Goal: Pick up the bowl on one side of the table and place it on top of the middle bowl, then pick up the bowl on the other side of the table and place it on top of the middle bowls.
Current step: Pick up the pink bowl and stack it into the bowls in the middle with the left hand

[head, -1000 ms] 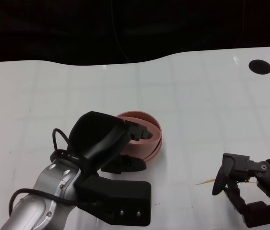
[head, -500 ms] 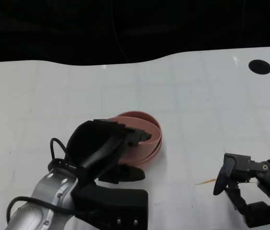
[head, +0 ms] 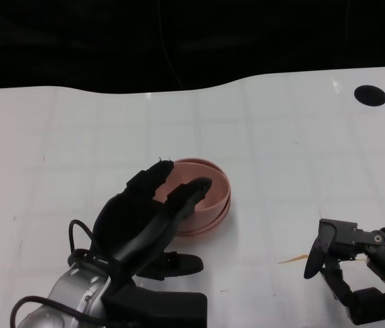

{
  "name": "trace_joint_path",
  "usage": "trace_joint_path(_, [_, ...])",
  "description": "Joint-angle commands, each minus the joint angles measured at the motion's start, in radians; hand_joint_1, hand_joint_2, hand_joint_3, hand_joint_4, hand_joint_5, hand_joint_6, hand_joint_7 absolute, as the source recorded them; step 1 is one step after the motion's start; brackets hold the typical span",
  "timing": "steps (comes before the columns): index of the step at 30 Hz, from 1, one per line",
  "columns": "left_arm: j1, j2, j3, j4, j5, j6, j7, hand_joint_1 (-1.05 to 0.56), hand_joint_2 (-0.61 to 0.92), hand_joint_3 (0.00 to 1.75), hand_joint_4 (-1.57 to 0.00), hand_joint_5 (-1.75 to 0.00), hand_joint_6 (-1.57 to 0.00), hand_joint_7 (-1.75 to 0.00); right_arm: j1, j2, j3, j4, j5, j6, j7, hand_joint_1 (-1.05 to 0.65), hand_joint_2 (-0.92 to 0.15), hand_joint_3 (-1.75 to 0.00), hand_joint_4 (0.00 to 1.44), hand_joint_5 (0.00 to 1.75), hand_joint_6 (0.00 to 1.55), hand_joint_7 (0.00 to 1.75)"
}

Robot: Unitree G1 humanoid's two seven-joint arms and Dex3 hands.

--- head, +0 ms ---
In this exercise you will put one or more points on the black backdrop cloth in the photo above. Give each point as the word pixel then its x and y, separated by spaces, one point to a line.
pixel 76 44

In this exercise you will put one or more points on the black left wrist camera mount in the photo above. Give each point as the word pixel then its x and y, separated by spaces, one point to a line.
pixel 165 307

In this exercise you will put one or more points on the thin orange sliver scrap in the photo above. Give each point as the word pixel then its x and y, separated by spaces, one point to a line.
pixel 293 259

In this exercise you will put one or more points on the pink plastic bowl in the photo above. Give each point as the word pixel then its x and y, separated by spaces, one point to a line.
pixel 212 201
pixel 224 215

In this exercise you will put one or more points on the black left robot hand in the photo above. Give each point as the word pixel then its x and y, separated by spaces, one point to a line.
pixel 137 225

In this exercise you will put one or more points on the black round table grommet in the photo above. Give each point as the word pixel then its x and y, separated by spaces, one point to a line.
pixel 370 96

